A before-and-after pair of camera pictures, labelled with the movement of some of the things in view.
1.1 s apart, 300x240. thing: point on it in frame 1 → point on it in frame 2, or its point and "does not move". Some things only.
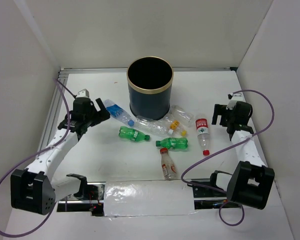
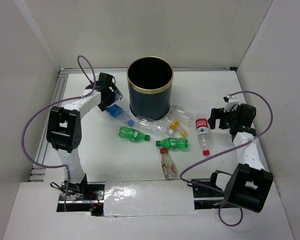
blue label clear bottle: x=116 y=112 does not move
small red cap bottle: x=168 y=165 does not move
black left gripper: x=100 y=117 → x=116 y=95
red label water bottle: x=203 y=135 does not move
